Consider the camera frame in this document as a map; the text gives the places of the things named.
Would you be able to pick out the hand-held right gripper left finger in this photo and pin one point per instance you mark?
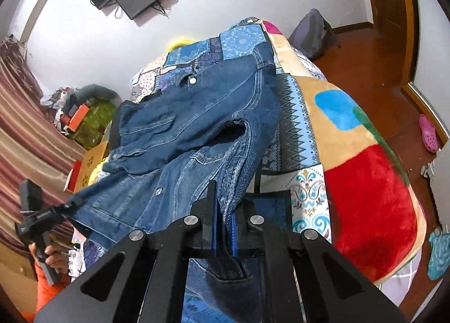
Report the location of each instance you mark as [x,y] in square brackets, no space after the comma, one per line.
[212,224]

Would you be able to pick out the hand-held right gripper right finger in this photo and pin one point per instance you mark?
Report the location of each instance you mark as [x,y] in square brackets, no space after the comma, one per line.
[238,235]

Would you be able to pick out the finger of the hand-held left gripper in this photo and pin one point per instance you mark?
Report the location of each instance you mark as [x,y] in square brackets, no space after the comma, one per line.
[74,206]

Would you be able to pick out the blue denim jacket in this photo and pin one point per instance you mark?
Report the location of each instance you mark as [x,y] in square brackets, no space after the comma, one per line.
[175,126]

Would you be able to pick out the person's left forearm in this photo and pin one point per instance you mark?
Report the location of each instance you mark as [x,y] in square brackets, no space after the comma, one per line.
[49,295]

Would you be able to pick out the person's left hand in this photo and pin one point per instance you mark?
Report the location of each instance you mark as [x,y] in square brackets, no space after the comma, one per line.
[54,256]

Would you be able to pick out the red box with white lid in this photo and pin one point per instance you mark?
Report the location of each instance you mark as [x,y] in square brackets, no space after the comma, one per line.
[74,175]

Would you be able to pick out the yellow cloth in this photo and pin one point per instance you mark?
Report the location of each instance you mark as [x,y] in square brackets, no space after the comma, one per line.
[96,173]

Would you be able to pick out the cluttered pile of papers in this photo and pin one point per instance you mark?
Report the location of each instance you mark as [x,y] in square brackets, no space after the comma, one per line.
[78,256]

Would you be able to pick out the green patterned cloth cover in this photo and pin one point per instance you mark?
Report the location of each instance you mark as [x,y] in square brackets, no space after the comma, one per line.
[93,126]

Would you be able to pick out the orange box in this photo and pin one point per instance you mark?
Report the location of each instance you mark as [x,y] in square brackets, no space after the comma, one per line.
[78,117]

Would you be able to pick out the striped brown curtain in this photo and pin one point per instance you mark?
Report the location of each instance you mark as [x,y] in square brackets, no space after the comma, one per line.
[24,126]

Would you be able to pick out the pile of household clutter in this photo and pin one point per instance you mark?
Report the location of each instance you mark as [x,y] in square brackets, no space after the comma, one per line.
[58,103]

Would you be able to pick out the grey plush pillow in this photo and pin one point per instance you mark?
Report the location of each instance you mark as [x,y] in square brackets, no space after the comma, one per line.
[98,92]

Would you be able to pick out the blue patchwork bedspread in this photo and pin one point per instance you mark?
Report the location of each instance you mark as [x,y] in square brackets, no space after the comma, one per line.
[295,126]

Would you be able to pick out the colourful fleece blanket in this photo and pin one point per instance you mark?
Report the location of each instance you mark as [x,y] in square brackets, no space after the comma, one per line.
[365,196]

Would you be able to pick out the pale bed sheet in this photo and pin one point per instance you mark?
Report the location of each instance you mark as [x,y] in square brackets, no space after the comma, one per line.
[400,284]

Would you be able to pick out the yellow plush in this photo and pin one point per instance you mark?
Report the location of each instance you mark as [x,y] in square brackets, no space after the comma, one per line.
[180,45]

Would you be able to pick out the teal cloth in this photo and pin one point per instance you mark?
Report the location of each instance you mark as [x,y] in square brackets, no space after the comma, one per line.
[439,252]

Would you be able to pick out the grey backpack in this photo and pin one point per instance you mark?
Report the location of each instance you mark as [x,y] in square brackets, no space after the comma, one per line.
[311,34]

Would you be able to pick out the pink clog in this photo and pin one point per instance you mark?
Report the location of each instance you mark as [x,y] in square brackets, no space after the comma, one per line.
[429,133]

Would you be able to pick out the brown wooden door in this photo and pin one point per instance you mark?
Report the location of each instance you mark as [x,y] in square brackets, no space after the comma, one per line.
[386,13]

